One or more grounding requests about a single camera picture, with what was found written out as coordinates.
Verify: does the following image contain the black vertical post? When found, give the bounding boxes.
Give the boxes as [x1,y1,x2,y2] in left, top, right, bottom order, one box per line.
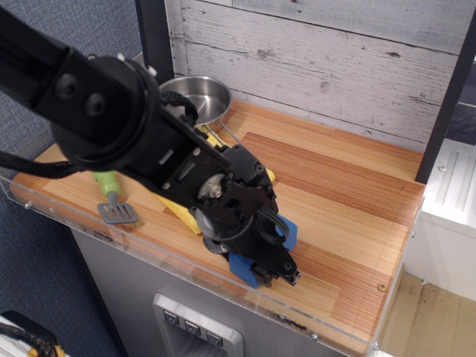
[415,9,475,184]
[135,0,174,84]

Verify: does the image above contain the black braided cable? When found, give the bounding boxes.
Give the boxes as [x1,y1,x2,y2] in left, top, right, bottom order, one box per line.
[0,321,57,357]

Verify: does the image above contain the black left vertical post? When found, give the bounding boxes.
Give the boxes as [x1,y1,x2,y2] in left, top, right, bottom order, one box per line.
[135,0,174,84]

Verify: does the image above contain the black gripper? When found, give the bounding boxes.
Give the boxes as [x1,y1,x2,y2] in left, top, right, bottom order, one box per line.
[195,210,288,288]

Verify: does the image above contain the folded yellow cloth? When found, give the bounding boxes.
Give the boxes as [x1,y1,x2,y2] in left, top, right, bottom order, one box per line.
[154,124,278,236]

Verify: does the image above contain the yellow object at corner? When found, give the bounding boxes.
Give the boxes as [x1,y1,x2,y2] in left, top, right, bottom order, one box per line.
[27,345,68,357]

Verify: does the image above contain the grey cabinet with button panel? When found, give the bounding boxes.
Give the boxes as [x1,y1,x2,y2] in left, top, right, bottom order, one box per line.
[70,227,358,357]

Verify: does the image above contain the clear acrylic table guard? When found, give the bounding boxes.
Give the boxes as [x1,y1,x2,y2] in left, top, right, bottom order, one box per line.
[0,55,427,354]

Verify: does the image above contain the black right vertical post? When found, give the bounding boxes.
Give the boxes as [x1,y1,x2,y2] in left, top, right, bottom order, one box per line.
[415,9,475,184]

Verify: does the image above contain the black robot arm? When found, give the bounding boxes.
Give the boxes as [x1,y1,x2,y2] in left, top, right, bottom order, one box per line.
[1,10,300,286]

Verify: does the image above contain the green-handled grey toy spatula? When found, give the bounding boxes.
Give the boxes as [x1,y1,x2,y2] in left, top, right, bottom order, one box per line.
[92,171,138,225]

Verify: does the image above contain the stainless steel pot with handle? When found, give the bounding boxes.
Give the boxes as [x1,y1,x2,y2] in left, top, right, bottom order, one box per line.
[159,76,241,145]

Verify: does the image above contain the white ribbed appliance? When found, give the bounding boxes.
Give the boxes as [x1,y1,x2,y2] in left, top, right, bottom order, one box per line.
[404,139,475,300]

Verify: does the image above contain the blue arch-shaped wooden block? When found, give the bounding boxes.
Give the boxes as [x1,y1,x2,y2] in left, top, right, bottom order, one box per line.
[228,215,300,289]

